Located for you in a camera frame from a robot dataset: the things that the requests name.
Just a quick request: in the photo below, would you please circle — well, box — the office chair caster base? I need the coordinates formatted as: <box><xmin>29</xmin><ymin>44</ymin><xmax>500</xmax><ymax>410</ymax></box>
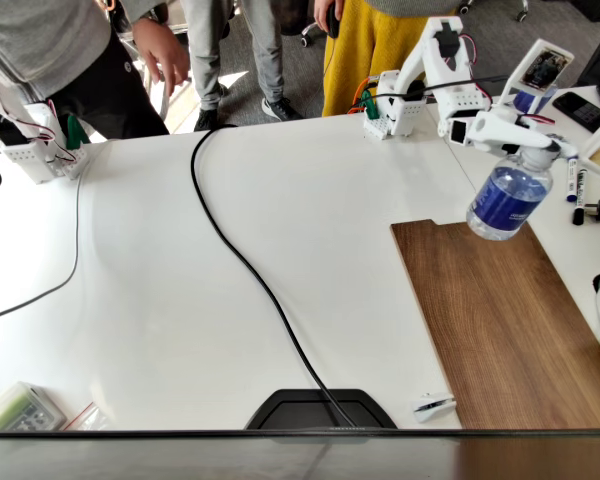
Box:
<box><xmin>456</xmin><ymin>0</ymin><xmax>532</xmax><ymax>23</ymax></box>

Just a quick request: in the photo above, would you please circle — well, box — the thick black cable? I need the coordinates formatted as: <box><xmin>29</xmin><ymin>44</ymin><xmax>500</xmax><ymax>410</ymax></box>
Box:
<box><xmin>189</xmin><ymin>123</ymin><xmax>355</xmax><ymax>431</ymax></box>

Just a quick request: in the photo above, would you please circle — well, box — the blue label bottle white cap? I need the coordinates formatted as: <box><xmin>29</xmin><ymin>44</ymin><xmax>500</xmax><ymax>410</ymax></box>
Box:
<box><xmin>511</xmin><ymin>85</ymin><xmax>557</xmax><ymax>115</ymax></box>

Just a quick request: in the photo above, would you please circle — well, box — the thin gray cable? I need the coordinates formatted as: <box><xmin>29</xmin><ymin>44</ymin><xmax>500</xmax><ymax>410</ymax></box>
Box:
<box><xmin>0</xmin><ymin>149</ymin><xmax>89</xmax><ymax>325</ymax></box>

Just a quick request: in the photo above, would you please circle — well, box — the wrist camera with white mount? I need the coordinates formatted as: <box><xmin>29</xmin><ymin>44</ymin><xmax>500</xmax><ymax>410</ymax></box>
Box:
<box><xmin>497</xmin><ymin>38</ymin><xmax>576</xmax><ymax>114</ymax></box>

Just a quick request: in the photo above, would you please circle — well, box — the black computer monitor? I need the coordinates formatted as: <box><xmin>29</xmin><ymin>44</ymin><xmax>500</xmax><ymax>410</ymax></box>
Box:
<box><xmin>0</xmin><ymin>388</ymin><xmax>600</xmax><ymax>480</ymax></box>

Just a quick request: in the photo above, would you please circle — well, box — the clear zip bag red strip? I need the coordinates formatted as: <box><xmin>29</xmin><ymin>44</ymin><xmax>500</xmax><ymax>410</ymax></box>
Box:
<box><xmin>61</xmin><ymin>401</ymin><xmax>115</xmax><ymax>432</ymax></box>

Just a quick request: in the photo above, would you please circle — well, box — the blue whiteboard marker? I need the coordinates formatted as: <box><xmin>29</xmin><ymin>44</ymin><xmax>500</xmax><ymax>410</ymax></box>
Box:
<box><xmin>565</xmin><ymin>156</ymin><xmax>582</xmax><ymax>204</ymax></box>

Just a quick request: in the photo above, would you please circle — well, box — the blue label bottle black cap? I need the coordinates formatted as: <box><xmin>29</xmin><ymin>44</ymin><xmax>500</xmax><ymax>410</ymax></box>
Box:
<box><xmin>465</xmin><ymin>146</ymin><xmax>555</xmax><ymax>243</ymax></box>

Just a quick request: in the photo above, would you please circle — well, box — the orange wire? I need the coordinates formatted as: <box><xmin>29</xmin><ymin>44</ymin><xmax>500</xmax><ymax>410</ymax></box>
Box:
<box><xmin>348</xmin><ymin>76</ymin><xmax>379</xmax><ymax>115</ymax></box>

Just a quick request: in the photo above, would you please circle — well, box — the person in yellow skirt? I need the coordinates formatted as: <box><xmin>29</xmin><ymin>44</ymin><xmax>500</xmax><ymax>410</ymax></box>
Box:
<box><xmin>321</xmin><ymin>0</ymin><xmax>459</xmax><ymax>118</ymax></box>

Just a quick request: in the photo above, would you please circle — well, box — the yellow skirt person's hand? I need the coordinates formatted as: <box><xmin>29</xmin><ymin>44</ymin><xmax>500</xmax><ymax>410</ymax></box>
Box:
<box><xmin>313</xmin><ymin>0</ymin><xmax>346</xmax><ymax>34</ymax></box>

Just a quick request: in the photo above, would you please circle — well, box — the small black handheld device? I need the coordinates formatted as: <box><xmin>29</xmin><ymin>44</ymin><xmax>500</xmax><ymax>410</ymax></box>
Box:
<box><xmin>325</xmin><ymin>3</ymin><xmax>342</xmax><ymax>41</ymax></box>

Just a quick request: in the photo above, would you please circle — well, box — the person in gray trousers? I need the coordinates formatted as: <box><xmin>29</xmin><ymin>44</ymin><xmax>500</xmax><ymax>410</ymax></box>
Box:
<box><xmin>181</xmin><ymin>0</ymin><xmax>304</xmax><ymax>133</ymax></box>

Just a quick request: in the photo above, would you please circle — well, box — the black smartphone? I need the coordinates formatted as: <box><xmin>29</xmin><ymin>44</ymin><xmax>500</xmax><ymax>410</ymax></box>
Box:
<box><xmin>551</xmin><ymin>90</ymin><xmax>600</xmax><ymax>134</ymax></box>

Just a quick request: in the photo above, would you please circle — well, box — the clear plastic parts box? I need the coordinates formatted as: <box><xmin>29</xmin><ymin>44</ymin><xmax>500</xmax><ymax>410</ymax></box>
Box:
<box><xmin>0</xmin><ymin>381</ymin><xmax>69</xmax><ymax>432</ymax></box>

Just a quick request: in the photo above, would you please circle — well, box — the small white plastic part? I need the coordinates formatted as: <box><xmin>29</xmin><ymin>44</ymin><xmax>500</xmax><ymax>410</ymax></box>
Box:
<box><xmin>411</xmin><ymin>391</ymin><xmax>457</xmax><ymax>425</ymax></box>

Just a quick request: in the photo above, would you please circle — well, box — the person in gray hoodie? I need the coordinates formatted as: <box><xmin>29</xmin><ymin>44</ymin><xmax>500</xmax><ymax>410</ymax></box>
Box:
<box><xmin>0</xmin><ymin>0</ymin><xmax>172</xmax><ymax>144</ymax></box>

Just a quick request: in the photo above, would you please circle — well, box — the black whiteboard marker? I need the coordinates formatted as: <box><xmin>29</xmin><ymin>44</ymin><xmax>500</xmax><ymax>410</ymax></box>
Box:
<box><xmin>571</xmin><ymin>168</ymin><xmax>591</xmax><ymax>227</ymax></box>

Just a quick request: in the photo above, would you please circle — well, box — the black office chair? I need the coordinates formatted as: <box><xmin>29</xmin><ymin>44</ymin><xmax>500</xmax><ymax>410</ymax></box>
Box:
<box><xmin>278</xmin><ymin>0</ymin><xmax>327</xmax><ymax>49</ymax></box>

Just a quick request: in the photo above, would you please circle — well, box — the hoodie person's bare hand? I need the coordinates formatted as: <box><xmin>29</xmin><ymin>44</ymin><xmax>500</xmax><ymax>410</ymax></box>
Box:
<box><xmin>131</xmin><ymin>16</ymin><xmax>191</xmax><ymax>85</ymax></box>

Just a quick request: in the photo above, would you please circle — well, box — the brown wooden board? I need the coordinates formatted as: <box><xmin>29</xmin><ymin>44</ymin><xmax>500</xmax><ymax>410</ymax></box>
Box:
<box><xmin>389</xmin><ymin>218</ymin><xmax>600</xmax><ymax>430</ymax></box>

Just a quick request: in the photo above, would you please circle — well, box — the green table clamp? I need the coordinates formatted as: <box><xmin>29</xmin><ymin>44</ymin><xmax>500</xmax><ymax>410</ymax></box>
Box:
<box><xmin>361</xmin><ymin>89</ymin><xmax>382</xmax><ymax>122</ymax></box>
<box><xmin>65</xmin><ymin>113</ymin><xmax>89</xmax><ymax>150</ymax></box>

